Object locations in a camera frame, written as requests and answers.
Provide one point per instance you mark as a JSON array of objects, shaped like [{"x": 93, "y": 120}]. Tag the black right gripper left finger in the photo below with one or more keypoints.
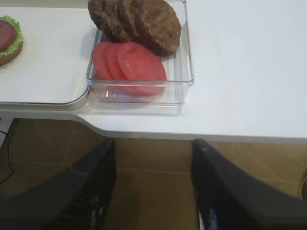
[{"x": 76, "y": 199}]

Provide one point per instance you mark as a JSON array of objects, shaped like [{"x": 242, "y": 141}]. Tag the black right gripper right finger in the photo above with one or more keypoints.
[{"x": 230, "y": 199}]

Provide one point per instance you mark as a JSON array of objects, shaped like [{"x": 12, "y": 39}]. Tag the brown meat patty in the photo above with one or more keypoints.
[
  {"x": 128, "y": 10},
  {"x": 113, "y": 20},
  {"x": 95, "y": 8},
  {"x": 158, "y": 26}
]

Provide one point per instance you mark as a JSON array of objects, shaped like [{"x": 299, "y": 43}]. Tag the green lettuce leaf on bun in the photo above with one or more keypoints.
[{"x": 19, "y": 37}]

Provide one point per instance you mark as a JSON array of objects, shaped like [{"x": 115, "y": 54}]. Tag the white serving tray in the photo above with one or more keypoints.
[{"x": 48, "y": 79}]

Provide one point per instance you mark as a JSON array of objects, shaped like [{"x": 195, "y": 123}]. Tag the clear patty and tomato container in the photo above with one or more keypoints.
[{"x": 178, "y": 68}]

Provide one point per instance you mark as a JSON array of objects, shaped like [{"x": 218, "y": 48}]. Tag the bottom burger bun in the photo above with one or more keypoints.
[{"x": 8, "y": 58}]

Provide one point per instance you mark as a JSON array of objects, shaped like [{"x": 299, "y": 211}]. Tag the red tomato slice on burger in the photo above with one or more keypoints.
[{"x": 7, "y": 34}]

